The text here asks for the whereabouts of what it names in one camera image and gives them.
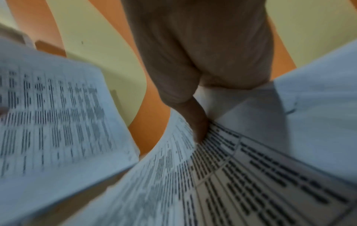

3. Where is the plain white paper sheet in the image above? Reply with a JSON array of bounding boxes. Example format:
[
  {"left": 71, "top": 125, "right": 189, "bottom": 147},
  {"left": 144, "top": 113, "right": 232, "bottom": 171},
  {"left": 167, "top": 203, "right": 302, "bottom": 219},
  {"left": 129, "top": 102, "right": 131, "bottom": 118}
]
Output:
[{"left": 0, "top": 22, "right": 37, "bottom": 51}]

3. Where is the person's right hand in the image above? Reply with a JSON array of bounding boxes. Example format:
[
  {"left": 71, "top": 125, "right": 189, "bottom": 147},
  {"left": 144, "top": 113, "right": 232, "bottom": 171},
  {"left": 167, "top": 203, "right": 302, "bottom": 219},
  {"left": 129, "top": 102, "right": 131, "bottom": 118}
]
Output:
[{"left": 121, "top": 0, "right": 276, "bottom": 144}]

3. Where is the printed table paper sheet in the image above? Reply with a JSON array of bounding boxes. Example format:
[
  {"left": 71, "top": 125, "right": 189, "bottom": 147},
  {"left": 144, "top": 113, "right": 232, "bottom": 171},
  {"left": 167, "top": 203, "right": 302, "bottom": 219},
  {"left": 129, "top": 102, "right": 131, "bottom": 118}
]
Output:
[
  {"left": 60, "top": 39, "right": 357, "bottom": 226},
  {"left": 0, "top": 37, "right": 141, "bottom": 221}
]

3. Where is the brown wooden block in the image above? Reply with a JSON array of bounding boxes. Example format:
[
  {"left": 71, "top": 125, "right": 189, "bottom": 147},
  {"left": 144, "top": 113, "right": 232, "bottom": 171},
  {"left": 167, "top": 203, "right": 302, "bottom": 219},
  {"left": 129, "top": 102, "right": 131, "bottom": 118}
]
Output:
[{"left": 35, "top": 41, "right": 67, "bottom": 58}]

